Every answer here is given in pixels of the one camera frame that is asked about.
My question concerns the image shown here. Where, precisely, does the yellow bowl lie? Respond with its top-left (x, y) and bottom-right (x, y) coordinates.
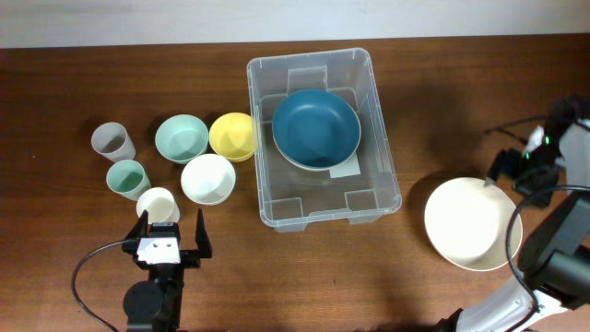
top-left (209, 113), bottom-right (255, 162)

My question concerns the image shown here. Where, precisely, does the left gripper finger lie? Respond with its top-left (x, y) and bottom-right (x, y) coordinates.
top-left (195, 208), bottom-right (211, 252)
top-left (126, 209), bottom-right (148, 240)

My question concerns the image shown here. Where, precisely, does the grey plastic cup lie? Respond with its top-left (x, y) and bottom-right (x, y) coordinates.
top-left (91, 122), bottom-right (136, 162)

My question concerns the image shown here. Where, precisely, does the cream plate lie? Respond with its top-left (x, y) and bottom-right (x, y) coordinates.
top-left (424, 177), bottom-right (515, 272)

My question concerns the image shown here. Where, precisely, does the white bowl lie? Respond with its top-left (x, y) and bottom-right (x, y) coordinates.
top-left (181, 154), bottom-right (236, 206)

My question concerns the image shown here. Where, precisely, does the beige plate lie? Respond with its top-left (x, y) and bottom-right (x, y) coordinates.
top-left (273, 135), bottom-right (361, 172)

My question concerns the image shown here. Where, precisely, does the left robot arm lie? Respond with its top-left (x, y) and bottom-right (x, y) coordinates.
top-left (122, 211), bottom-right (213, 331)

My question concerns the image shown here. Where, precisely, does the clear plastic storage bin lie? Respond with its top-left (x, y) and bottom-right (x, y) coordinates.
top-left (246, 48), bottom-right (402, 232)

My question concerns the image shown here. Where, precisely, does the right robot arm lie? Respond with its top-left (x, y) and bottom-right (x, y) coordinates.
top-left (434, 95), bottom-right (589, 331)

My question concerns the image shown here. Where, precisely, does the dark blue plate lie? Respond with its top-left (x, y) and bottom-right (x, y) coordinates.
top-left (271, 89), bottom-right (362, 170)

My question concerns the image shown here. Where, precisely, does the cream plastic cup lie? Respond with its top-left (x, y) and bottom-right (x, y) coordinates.
top-left (136, 187), bottom-right (180, 224)

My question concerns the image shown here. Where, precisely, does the white label in bin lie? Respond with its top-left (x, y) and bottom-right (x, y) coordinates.
top-left (329, 154), bottom-right (360, 179)

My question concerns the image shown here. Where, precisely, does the green plastic cup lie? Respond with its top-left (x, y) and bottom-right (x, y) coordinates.
top-left (106, 160), bottom-right (151, 201)

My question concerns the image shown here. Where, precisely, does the mint green bowl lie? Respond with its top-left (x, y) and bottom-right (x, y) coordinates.
top-left (155, 114), bottom-right (209, 164)

